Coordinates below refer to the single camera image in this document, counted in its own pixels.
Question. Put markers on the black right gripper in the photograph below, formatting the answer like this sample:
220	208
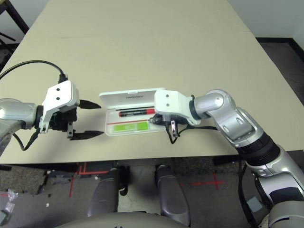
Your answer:
175	118

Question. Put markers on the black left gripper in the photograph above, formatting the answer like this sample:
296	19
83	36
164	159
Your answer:
64	118

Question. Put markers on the black marker with red cap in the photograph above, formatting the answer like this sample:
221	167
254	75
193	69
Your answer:
135	113

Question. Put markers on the white plastic pencil case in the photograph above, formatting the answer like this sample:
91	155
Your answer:
114	96

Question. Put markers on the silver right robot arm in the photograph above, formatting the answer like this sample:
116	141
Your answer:
225	107

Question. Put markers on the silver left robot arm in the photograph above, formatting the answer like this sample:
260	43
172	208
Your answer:
14	111

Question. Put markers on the grey robot left leg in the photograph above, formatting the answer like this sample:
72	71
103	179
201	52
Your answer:
103	194

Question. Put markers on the grey robot leg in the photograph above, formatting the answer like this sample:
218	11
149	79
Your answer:
173	202
103	194

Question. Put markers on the grey robot right leg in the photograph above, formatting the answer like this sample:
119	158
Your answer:
173	202

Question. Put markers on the black foam floor mats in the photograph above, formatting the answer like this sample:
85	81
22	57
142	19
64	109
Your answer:
3	59

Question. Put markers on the clear plastic bag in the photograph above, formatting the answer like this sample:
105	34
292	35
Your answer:
8	207
13	195

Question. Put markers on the grey robot torso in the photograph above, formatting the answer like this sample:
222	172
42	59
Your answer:
118	222

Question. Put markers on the black tripod stand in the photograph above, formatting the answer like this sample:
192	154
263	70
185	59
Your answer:
7	37

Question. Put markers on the grey floor box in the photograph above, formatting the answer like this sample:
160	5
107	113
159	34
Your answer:
254	204
4	216

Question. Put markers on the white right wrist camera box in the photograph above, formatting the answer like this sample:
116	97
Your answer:
171	99

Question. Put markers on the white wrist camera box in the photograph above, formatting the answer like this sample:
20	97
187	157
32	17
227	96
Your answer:
171	99
59	93

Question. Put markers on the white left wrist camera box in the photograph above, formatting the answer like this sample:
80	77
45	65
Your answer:
59	93

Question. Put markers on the side table with black frame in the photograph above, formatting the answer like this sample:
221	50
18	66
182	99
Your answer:
19	19

